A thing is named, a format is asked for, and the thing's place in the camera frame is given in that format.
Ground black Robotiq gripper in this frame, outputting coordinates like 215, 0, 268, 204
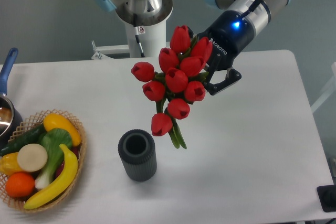
188, 10, 253, 95

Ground red tulip bouquet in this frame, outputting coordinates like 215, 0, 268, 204
131, 25, 212, 148

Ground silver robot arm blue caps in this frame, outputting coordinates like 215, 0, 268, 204
94, 0, 291, 95

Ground dark grey ribbed vase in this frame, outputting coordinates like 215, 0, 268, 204
118, 129, 157, 182

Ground black device at edge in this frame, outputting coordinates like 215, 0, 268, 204
317, 185, 336, 212

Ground red fruit under banana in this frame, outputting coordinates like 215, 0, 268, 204
54, 146, 80, 179

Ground yellow squash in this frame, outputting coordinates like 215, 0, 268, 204
43, 113, 81, 147

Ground green bok choy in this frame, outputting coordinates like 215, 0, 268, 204
35, 128, 72, 190

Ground yellow banana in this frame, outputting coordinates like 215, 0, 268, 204
24, 144, 78, 210

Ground woven wicker basket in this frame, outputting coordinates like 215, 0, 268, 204
1, 109, 87, 213

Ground green cucumber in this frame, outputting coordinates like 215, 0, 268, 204
1, 124, 46, 157

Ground beige round radish slice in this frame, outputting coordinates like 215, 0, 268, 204
17, 144, 48, 172

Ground orange fruit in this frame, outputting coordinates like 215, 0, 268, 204
5, 172, 35, 198

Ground yellow bell pepper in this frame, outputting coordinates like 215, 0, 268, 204
1, 152, 24, 176

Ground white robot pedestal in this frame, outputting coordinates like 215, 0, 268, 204
124, 21, 166, 58

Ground black cable on pedestal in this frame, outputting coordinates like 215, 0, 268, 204
132, 14, 146, 58

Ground white metal bracket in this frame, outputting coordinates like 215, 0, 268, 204
91, 40, 130, 60

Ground blue handled saucepan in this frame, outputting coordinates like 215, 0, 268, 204
1, 48, 22, 143

